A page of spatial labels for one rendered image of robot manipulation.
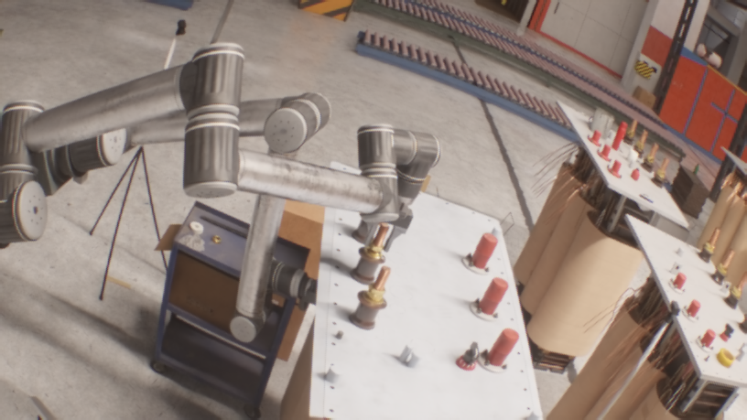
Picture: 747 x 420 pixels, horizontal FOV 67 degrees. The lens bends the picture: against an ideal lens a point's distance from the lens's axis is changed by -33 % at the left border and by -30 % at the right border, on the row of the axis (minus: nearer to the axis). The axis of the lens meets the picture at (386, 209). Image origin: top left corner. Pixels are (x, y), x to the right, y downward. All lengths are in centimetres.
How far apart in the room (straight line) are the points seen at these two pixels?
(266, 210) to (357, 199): 43
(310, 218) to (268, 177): 202
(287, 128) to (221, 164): 73
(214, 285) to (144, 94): 172
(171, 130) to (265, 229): 59
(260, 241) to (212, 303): 99
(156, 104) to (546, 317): 379
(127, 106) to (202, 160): 34
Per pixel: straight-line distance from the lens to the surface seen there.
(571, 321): 516
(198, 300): 353
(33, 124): 221
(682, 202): 1223
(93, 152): 272
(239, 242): 358
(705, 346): 320
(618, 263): 501
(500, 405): 236
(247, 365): 404
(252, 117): 270
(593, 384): 419
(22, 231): 217
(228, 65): 181
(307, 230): 393
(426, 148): 245
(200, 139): 175
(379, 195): 227
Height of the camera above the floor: 266
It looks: 24 degrees down
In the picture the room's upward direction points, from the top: 24 degrees clockwise
